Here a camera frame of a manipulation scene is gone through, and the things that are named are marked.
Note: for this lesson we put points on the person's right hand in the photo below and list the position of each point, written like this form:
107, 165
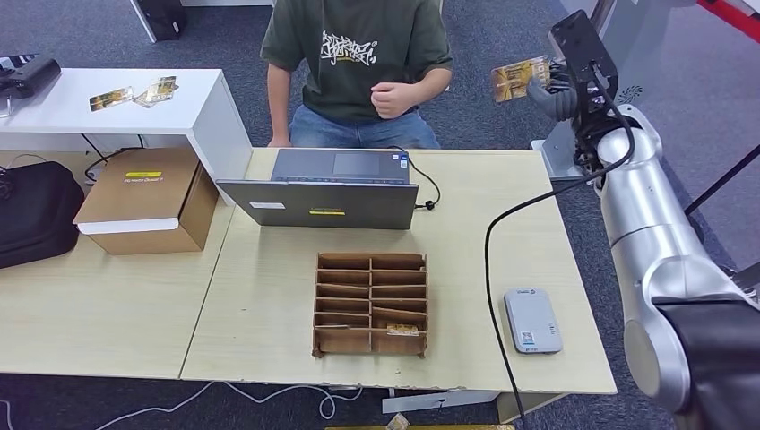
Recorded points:
279, 142

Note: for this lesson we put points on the person's left hand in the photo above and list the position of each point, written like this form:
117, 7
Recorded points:
392, 99

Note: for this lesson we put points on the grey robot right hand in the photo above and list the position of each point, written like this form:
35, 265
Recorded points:
558, 104

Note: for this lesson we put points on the white card reader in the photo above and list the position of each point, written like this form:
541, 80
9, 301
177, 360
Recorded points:
532, 320

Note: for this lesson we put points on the person's left forearm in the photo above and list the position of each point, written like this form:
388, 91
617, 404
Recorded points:
433, 86

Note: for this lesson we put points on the person's right forearm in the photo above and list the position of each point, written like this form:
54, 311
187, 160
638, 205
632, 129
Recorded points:
278, 104

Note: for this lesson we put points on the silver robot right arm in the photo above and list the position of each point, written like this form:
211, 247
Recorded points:
641, 202

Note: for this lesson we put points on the person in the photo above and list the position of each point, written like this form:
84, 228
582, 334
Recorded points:
356, 77

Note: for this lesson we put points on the brown cardboard card organizer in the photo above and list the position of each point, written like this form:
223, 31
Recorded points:
369, 345

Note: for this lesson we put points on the grey laptop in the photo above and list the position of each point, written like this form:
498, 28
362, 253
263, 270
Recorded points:
332, 205

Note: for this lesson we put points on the white side table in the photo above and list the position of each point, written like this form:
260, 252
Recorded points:
196, 118

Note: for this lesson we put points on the grey kiosk stand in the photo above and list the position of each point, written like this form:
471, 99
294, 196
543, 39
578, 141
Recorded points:
641, 53

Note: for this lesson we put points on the chrome stanchion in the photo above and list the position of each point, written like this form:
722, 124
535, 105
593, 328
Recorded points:
602, 9
749, 276

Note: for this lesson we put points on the brown cardboard box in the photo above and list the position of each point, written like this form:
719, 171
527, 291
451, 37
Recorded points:
145, 199

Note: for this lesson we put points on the black computer tower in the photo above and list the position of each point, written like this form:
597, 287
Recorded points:
161, 19

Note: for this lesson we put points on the black stanchion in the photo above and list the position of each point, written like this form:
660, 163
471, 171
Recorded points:
721, 180

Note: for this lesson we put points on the white desk panel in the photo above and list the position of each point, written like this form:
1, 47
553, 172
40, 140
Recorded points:
142, 22

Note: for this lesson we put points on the red barrier belt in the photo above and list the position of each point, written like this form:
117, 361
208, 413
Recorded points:
733, 21

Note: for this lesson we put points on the black bag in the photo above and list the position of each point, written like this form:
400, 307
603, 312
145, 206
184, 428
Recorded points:
35, 213

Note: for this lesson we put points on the black device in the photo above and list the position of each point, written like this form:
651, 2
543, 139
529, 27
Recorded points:
32, 76

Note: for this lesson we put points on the wooden desk leg panel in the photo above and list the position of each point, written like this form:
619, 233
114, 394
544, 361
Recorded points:
534, 403

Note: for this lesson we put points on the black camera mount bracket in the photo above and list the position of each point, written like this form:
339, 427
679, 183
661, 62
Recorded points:
585, 47

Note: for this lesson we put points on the white metal bracket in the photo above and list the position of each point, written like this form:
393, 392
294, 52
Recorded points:
439, 400

